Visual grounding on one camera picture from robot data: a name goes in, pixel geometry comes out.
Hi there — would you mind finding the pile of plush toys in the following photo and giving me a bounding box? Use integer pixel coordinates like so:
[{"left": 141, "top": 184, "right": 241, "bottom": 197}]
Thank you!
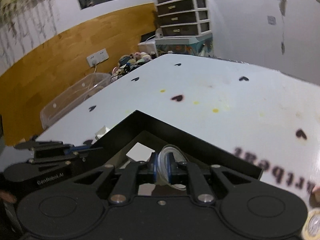
[{"left": 111, "top": 51, "right": 157, "bottom": 82}]

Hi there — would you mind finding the clear round plastic lid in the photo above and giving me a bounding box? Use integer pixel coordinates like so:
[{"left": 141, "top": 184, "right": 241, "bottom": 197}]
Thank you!
[{"left": 157, "top": 145, "right": 188, "bottom": 191}]

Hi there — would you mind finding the black storage box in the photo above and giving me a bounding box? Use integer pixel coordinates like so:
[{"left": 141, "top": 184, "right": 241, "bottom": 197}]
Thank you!
[{"left": 91, "top": 110, "right": 263, "bottom": 180}]

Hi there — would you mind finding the clear plastic storage bin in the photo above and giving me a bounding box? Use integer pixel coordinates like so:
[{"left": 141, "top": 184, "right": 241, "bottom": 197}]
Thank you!
[{"left": 40, "top": 73, "right": 111, "bottom": 130}]

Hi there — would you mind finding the round white yellow tin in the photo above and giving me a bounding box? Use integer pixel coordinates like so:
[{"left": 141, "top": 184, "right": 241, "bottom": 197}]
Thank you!
[{"left": 301, "top": 208, "right": 320, "bottom": 240}]

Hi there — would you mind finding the clear tape strip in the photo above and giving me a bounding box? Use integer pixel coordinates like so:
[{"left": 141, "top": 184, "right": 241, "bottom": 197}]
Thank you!
[{"left": 95, "top": 126, "right": 110, "bottom": 140}]

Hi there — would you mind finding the plastic drawer tower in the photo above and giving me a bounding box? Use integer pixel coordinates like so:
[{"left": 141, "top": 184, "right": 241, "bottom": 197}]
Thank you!
[{"left": 156, "top": 0, "right": 210, "bottom": 37}]

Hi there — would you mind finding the teal patterned storage box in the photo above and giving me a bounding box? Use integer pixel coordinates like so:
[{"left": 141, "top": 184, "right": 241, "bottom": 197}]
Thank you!
[{"left": 155, "top": 34, "right": 214, "bottom": 58}]

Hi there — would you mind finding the white wall socket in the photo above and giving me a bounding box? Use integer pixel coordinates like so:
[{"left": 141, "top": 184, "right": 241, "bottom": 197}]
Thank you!
[{"left": 86, "top": 48, "right": 109, "bottom": 67}]

